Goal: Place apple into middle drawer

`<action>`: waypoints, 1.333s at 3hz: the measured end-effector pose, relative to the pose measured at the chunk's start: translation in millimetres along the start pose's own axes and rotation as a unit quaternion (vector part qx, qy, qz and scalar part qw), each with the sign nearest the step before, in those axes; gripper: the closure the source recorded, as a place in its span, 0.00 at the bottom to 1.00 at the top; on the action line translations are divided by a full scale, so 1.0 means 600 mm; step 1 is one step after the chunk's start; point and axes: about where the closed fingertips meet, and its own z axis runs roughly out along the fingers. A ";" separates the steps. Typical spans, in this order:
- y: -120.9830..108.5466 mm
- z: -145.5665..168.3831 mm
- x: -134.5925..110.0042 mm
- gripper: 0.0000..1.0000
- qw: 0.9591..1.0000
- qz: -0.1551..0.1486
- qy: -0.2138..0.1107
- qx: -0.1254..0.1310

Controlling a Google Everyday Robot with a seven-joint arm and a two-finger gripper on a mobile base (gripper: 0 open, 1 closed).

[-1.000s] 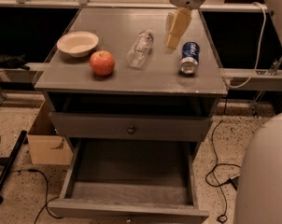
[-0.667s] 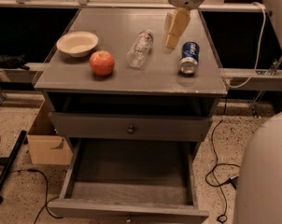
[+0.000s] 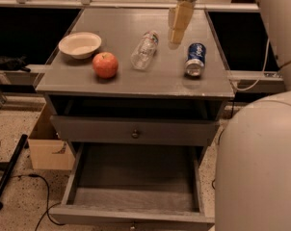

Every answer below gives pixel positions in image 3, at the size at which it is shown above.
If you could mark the cardboard box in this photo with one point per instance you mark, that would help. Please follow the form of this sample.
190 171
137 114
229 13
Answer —
47 151

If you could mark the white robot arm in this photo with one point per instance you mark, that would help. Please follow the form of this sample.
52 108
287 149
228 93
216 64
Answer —
253 167

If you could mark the white paper bowl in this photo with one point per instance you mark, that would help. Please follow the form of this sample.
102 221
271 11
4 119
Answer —
80 45

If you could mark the clear plastic water bottle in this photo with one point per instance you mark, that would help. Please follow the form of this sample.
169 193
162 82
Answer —
144 51

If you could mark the black metal stand bar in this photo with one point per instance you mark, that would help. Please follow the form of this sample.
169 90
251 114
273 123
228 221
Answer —
7 167

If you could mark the closed grey upper drawer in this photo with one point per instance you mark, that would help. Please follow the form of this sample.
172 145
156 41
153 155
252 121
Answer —
134 130

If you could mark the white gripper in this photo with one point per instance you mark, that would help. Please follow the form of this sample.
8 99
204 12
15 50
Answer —
180 17

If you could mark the red apple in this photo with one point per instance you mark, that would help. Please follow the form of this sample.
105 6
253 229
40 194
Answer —
105 65

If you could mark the open grey lower drawer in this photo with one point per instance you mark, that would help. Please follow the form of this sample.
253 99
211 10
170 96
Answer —
138 187

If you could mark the blue soda can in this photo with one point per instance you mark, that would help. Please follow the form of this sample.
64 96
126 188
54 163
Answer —
195 62

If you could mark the black bag on shelf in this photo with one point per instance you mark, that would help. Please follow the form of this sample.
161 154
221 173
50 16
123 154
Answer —
13 64

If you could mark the grey drawer cabinet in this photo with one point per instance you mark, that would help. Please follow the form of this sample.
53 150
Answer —
159 95

